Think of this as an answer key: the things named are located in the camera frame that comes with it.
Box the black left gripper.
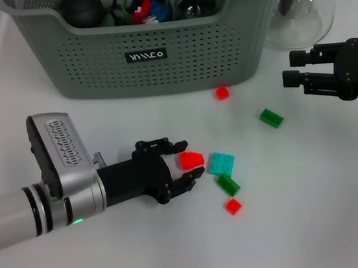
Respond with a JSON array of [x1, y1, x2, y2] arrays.
[[93, 133, 210, 213]]

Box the red sloped brick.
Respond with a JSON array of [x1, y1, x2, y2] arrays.
[[178, 149, 207, 171]]

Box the teal square plate brick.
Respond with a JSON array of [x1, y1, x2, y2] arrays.
[[204, 149, 237, 179]]

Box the green brick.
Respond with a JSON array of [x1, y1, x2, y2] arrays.
[[215, 171, 242, 199], [258, 106, 286, 130]]

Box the small red brick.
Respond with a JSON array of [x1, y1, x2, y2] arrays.
[[224, 197, 245, 217], [214, 85, 231, 102]]

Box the blue square plate brick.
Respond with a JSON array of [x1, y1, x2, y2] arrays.
[[149, 0, 172, 23]]

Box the long dark red brick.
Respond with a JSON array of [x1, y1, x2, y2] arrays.
[[129, 0, 155, 25]]

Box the grey-green perforated storage bin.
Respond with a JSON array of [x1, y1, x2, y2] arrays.
[[0, 0, 305, 115]]

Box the glass carafe black lid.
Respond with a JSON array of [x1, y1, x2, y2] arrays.
[[259, 0, 347, 54]]

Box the dark clay teapot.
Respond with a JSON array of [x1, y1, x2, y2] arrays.
[[58, 0, 119, 30]]

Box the silver cable connector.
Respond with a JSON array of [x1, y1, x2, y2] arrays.
[[91, 151, 109, 169]]

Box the silver vented wrist camera box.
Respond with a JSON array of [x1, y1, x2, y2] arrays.
[[25, 108, 101, 202]]

